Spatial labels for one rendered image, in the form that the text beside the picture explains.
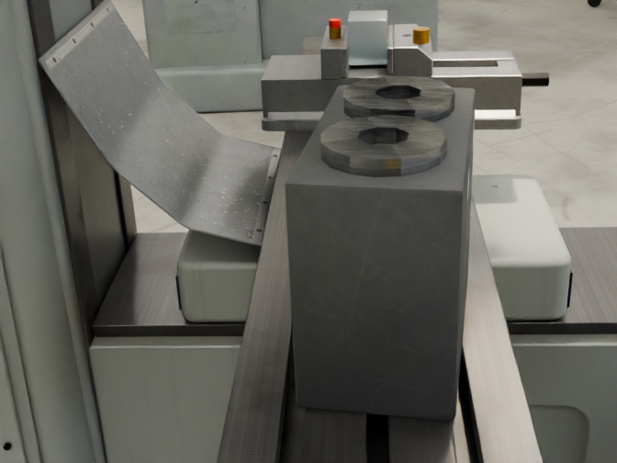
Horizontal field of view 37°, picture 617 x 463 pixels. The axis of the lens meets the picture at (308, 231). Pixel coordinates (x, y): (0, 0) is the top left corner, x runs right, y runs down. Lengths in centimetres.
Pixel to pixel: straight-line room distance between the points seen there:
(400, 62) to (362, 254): 63
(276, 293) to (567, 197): 252
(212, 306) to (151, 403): 17
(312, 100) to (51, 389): 51
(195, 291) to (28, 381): 24
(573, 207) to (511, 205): 195
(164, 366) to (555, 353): 50
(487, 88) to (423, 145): 62
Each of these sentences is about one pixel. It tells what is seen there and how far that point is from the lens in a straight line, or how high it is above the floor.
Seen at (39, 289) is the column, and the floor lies 80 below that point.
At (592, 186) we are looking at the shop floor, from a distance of 342.
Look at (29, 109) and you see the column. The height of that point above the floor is 101.
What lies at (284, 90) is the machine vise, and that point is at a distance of 126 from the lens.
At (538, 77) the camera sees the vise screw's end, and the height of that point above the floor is 96.
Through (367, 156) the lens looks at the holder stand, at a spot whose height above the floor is 111.
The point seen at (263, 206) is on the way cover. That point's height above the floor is 84.
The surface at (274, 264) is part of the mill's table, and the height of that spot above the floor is 91.
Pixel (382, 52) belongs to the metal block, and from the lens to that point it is 127.
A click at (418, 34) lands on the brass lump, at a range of 124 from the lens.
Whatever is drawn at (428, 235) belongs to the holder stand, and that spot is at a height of 106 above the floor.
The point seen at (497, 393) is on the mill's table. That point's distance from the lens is 74.
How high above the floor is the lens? 134
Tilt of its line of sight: 26 degrees down
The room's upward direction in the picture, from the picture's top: 2 degrees counter-clockwise
